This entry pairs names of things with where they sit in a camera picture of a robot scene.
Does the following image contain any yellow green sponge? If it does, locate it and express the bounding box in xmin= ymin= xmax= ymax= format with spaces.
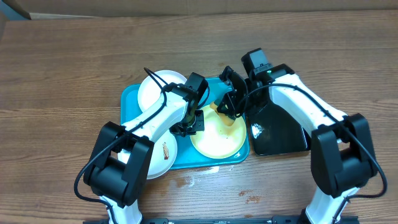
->
xmin=210 ymin=101 xmax=235 ymax=126

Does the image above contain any yellow plate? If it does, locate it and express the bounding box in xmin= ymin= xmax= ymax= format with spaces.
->
xmin=190 ymin=105 xmax=247 ymax=159

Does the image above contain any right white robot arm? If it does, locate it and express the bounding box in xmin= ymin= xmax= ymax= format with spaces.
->
xmin=218 ymin=64 xmax=380 ymax=223

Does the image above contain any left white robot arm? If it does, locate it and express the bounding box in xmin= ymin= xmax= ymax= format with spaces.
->
xmin=76 ymin=81 xmax=210 ymax=223

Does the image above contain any teal plastic tray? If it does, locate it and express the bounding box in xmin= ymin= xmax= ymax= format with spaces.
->
xmin=121 ymin=78 xmax=250 ymax=170

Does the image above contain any black water tray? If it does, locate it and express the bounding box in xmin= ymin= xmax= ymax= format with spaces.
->
xmin=245 ymin=94 xmax=309 ymax=156

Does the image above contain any white plate front with stain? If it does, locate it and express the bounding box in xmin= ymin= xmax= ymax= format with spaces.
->
xmin=118 ymin=130 xmax=177 ymax=179

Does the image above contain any white plate rear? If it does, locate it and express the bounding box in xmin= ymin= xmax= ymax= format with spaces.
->
xmin=137 ymin=70 xmax=187 ymax=112

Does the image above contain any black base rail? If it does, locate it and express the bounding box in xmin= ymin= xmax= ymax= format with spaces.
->
xmin=83 ymin=215 xmax=360 ymax=224

